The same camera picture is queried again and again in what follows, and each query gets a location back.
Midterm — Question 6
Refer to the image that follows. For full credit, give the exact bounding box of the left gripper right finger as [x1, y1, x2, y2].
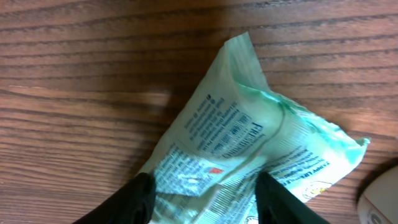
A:
[255, 172, 328, 224]

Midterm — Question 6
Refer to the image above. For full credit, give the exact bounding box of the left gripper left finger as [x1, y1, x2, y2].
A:
[73, 172, 156, 224]

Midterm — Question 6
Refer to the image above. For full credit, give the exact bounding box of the mint green wipes pack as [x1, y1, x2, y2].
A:
[142, 33, 369, 223]

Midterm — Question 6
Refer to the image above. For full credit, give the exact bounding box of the white barcode scanner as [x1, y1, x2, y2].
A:
[358, 166, 398, 224]

